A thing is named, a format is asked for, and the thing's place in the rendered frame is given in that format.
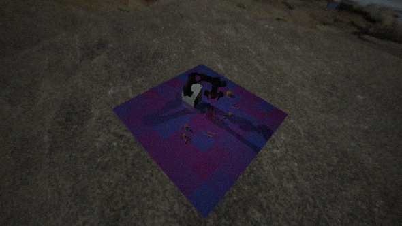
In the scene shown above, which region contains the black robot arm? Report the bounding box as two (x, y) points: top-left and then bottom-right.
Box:
(183, 72), (227, 99)

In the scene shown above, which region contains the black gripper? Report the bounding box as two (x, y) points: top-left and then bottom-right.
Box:
(204, 88), (223, 100)

